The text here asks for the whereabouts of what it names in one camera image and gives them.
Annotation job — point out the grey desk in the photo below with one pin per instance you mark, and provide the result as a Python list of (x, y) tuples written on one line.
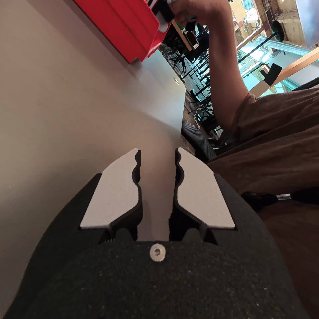
[(55, 114)]

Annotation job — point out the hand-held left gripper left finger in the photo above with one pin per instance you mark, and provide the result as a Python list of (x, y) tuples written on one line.
[(112, 197)]

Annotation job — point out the person's brown clothing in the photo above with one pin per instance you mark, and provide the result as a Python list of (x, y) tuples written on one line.
[(279, 149)]

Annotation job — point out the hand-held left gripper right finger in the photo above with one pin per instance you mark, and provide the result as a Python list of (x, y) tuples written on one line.
[(203, 197)]

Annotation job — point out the wooden table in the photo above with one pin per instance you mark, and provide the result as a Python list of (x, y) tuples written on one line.
[(185, 37)]

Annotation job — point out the person's right forearm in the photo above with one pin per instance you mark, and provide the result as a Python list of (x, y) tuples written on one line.
[(227, 75)]

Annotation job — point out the person's right hand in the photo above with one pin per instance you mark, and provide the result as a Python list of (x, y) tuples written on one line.
[(199, 9)]

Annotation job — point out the black round pole weight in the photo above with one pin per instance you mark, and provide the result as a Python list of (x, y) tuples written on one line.
[(277, 31)]

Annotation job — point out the black tripod stand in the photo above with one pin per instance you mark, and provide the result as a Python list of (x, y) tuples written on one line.
[(202, 84)]

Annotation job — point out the red plastic bin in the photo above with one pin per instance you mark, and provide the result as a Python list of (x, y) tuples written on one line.
[(119, 25)]

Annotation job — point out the black office chair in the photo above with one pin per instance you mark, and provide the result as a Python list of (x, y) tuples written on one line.
[(197, 142)]

